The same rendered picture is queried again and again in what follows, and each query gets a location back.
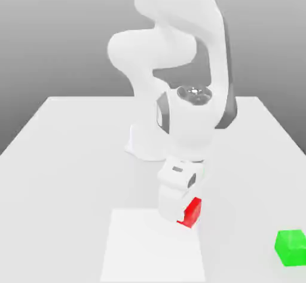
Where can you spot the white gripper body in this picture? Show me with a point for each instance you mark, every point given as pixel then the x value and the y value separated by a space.
pixel 170 204

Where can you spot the small red cube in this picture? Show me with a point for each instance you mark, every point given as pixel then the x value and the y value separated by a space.
pixel 192 212

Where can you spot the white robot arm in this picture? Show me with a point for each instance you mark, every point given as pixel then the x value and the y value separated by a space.
pixel 177 48

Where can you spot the small green cube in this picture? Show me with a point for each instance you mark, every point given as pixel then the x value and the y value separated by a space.
pixel 290 248

